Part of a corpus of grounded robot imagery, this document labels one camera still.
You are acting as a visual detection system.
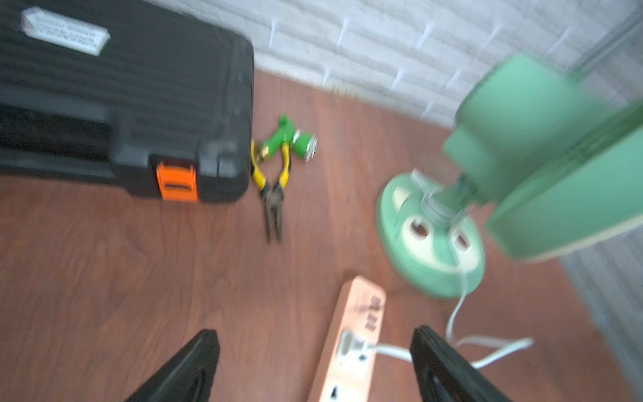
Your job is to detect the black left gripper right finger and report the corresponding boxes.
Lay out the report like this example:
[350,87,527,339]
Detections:
[410,326,511,402]

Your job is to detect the black plastic tool case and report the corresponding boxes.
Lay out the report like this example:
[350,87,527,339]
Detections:
[1,1,255,203]

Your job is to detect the white fan cable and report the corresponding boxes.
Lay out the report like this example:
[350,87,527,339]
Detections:
[337,170,534,370]

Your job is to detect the green spray nozzle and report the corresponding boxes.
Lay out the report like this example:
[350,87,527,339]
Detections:
[257,115,318,162]

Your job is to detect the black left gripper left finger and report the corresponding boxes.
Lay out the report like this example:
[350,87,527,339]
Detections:
[126,329,220,402]

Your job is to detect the green desk fan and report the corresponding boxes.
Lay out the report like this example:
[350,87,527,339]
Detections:
[376,55,642,299]

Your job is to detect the white label sticker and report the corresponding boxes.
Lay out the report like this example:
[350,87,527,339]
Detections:
[21,7,111,56]

